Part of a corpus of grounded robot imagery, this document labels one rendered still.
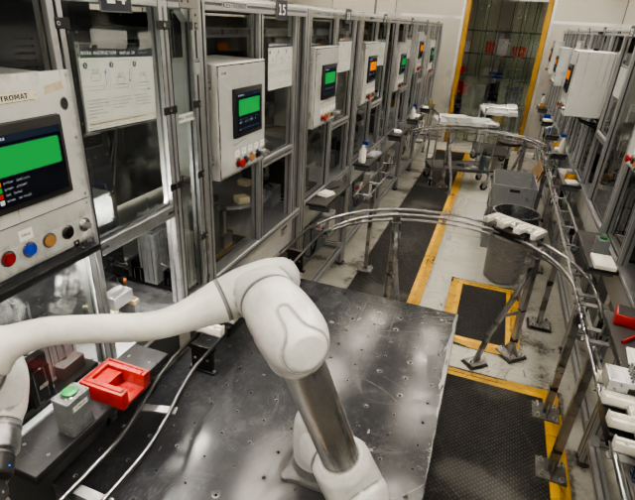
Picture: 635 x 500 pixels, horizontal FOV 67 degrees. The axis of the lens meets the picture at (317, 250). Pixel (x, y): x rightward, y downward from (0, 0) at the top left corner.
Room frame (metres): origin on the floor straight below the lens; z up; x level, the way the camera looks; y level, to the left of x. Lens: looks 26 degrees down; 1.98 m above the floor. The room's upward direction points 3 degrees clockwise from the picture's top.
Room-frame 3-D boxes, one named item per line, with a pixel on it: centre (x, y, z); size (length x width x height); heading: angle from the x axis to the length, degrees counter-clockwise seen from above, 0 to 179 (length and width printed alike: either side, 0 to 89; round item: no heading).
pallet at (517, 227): (2.83, -1.24, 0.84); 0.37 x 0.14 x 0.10; 39
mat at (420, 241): (5.73, -1.37, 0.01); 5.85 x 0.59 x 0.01; 161
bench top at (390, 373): (1.51, 0.02, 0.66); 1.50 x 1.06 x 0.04; 161
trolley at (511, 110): (7.63, -2.68, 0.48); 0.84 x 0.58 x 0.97; 169
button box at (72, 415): (0.99, 0.66, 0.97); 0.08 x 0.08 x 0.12; 71
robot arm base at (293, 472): (1.11, -0.04, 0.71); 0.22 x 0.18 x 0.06; 161
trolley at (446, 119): (6.56, -1.88, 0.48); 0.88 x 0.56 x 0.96; 89
